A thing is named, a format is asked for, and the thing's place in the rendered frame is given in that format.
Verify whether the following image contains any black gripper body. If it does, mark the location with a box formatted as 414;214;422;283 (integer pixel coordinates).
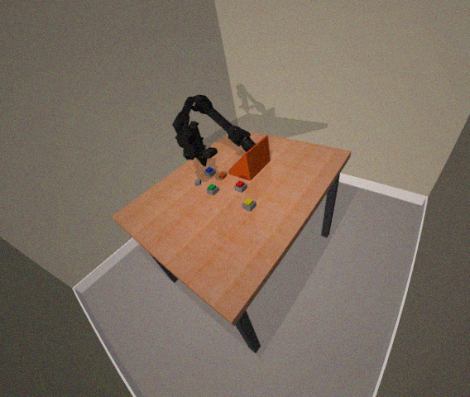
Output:
191;137;218;158

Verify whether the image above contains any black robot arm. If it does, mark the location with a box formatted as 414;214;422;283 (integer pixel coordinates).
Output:
173;95;256;160

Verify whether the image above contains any blue button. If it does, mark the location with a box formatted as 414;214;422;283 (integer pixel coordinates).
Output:
204;167;216;178

